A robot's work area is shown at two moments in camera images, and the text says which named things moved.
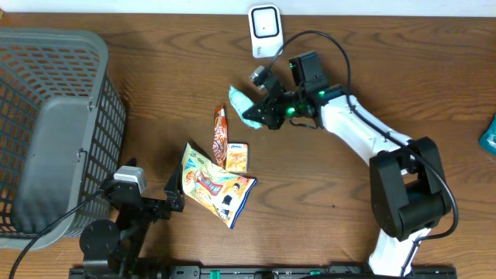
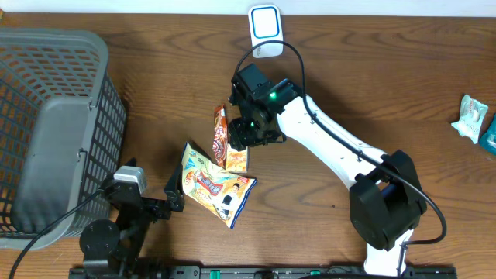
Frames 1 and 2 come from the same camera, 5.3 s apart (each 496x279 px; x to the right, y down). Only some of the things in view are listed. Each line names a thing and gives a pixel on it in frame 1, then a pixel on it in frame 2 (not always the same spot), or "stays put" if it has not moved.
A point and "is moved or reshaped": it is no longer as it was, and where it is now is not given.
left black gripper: [173, 191] stays put
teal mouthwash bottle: [487, 141] stays put
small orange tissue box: [236, 160] stays put
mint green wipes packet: [241, 103] is moved or reshaped
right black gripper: [264, 114] -> [239, 139]
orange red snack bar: [220, 136] stays put
